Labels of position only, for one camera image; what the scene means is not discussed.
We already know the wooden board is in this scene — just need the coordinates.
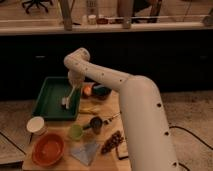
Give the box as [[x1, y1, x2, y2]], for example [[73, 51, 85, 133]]
[[21, 82, 133, 171]]

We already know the grey folded cloth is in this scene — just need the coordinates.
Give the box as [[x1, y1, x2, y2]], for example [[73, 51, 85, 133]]
[[70, 141, 99, 166]]

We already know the green plastic tray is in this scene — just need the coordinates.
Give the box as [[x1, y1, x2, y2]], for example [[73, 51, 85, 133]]
[[32, 77, 81, 121]]

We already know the dark teal bowl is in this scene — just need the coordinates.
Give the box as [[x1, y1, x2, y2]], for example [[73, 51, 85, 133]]
[[92, 84, 111, 100]]

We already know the brown beaded object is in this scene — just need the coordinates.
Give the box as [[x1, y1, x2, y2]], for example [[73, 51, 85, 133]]
[[101, 131, 124, 154]]

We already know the white paper cup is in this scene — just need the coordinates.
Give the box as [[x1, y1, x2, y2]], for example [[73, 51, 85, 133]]
[[26, 116, 46, 135]]

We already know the office chair base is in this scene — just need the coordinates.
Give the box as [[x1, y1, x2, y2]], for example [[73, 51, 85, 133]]
[[21, 0, 53, 14]]

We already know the orange round fruit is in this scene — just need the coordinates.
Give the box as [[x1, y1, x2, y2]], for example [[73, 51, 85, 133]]
[[82, 85, 92, 97]]

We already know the orange bowl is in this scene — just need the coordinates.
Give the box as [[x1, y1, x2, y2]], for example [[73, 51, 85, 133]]
[[32, 133, 65, 167]]

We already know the black cable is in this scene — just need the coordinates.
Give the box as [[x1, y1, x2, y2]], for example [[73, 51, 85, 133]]
[[169, 125, 213, 171]]

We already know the dark metal measuring cup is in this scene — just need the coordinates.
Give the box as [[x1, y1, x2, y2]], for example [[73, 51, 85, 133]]
[[83, 117, 103, 134]]

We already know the green measuring cup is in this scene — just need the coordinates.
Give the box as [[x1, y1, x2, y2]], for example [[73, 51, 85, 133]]
[[68, 124, 83, 141]]

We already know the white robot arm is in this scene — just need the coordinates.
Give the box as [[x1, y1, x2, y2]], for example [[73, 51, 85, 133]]
[[64, 48, 180, 171]]

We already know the white brush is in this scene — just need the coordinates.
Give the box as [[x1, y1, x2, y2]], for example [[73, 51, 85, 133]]
[[61, 88, 75, 109]]

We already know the white jar on shelf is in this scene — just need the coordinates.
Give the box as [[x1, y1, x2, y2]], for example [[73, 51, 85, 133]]
[[88, 15, 97, 25]]

